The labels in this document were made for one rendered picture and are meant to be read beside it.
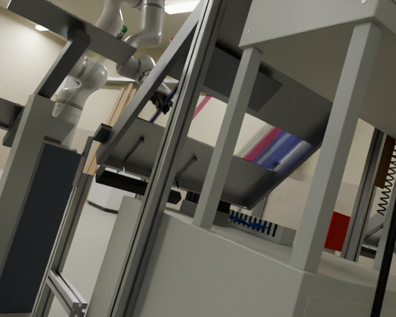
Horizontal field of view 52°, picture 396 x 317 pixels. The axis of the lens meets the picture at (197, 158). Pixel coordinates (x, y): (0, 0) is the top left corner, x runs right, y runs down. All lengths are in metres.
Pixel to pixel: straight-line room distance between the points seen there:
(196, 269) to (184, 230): 0.09
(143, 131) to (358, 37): 0.83
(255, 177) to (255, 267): 1.00
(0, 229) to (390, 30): 1.03
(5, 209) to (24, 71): 8.31
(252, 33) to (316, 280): 0.50
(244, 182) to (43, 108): 0.83
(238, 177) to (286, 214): 3.62
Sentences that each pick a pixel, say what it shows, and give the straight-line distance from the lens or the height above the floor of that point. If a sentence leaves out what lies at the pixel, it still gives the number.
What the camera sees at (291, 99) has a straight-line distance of 1.41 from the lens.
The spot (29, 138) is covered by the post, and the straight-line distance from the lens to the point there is 1.21.
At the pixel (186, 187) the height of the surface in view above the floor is 0.69.
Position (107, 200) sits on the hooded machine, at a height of 0.18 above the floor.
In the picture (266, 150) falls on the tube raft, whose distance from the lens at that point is 1.55.
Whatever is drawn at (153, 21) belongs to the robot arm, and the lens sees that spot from 1.59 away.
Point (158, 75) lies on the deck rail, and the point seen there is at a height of 0.97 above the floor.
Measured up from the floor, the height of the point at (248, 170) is 0.82.
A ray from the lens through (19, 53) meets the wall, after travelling 9.44.
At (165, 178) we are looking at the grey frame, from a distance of 0.91.
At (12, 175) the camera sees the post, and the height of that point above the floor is 0.58.
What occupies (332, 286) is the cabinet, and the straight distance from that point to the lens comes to 0.65.
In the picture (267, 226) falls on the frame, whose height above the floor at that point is 0.65.
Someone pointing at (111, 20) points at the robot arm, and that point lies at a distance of 1.82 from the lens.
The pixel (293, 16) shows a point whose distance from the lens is 0.80.
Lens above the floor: 0.68
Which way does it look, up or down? 5 degrees up
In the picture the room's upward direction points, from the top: 17 degrees clockwise
